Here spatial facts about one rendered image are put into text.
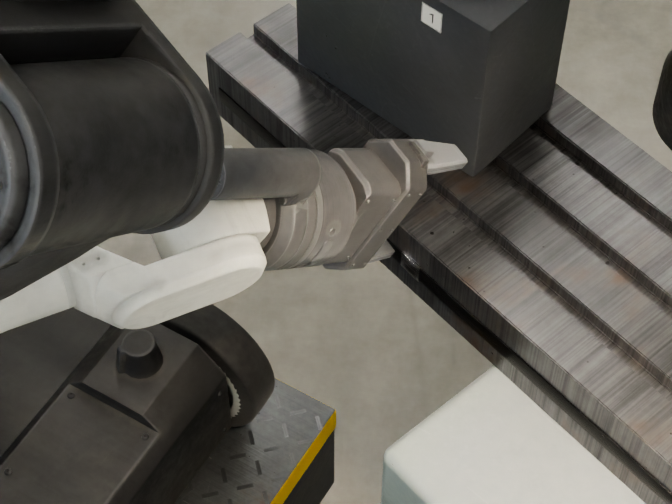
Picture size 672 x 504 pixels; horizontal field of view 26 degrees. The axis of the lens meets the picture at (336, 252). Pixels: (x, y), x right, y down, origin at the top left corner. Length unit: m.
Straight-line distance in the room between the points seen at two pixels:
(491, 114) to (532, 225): 0.11
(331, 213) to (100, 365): 0.63
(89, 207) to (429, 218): 0.66
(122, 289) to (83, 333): 0.75
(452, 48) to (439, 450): 0.34
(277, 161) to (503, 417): 0.40
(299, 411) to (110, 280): 0.89
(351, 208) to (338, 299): 1.34
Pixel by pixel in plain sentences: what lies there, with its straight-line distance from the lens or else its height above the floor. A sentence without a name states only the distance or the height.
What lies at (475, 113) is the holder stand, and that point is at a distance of 1.27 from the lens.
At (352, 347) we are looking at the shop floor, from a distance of 2.34.
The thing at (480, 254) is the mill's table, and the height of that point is 0.94.
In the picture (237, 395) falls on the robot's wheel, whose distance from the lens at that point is 1.69.
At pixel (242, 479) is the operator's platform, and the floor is 0.40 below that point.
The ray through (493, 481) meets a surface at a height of 0.86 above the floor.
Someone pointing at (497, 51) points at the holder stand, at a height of 1.09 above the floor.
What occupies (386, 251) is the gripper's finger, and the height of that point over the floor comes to 0.99.
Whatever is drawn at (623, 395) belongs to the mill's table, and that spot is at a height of 0.94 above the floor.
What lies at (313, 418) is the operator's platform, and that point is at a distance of 1.81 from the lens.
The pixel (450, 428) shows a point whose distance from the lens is 1.27.
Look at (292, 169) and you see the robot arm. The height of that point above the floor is 1.21.
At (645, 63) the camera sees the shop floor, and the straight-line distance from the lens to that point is 2.79.
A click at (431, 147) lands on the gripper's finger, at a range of 1.15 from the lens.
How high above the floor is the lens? 1.96
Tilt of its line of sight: 53 degrees down
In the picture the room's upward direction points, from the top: straight up
